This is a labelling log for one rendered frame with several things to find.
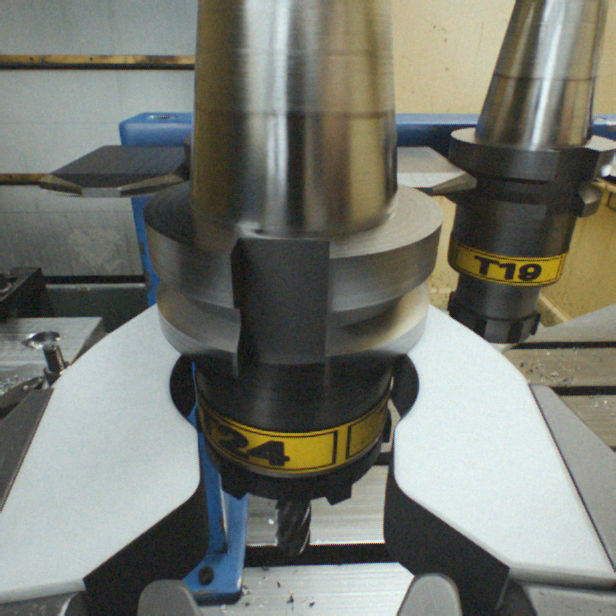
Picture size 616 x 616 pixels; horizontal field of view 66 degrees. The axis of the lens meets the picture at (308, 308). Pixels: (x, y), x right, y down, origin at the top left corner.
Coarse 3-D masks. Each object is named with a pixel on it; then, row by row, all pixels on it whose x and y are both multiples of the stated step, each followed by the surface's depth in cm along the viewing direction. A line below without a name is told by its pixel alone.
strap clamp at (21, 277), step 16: (0, 272) 55; (16, 272) 60; (32, 272) 60; (0, 288) 54; (16, 288) 56; (32, 288) 59; (0, 304) 53; (16, 304) 56; (32, 304) 62; (48, 304) 63; (0, 320) 53
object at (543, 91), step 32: (544, 0) 16; (576, 0) 16; (608, 0) 17; (512, 32) 18; (544, 32) 17; (576, 32) 16; (512, 64) 18; (544, 64) 17; (576, 64) 17; (512, 96) 18; (544, 96) 17; (576, 96) 17; (480, 128) 19; (512, 128) 18; (544, 128) 17; (576, 128) 18
